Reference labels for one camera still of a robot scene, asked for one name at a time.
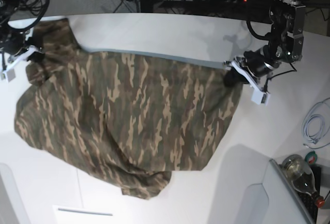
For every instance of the green tape roll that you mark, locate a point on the green tape roll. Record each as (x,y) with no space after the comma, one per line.
(311,158)

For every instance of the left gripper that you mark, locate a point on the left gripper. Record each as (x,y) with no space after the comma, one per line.
(257,64)

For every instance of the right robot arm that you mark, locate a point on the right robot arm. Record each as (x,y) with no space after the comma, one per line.
(37,8)

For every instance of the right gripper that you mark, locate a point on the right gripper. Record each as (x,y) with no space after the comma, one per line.
(15,43)

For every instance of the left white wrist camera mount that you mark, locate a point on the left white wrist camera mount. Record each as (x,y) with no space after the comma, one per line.
(260,93)

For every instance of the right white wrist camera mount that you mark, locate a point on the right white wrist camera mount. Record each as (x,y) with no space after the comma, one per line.
(8,69)

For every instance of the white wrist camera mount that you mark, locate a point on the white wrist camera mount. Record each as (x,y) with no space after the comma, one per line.
(260,93)
(8,69)

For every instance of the camouflage t-shirt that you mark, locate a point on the camouflage t-shirt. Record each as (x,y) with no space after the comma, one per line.
(129,120)

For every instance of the clear plastic bottle red cap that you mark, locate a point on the clear plastic bottle red cap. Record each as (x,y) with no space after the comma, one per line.
(301,177)

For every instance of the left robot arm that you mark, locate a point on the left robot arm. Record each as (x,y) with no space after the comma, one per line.
(284,44)

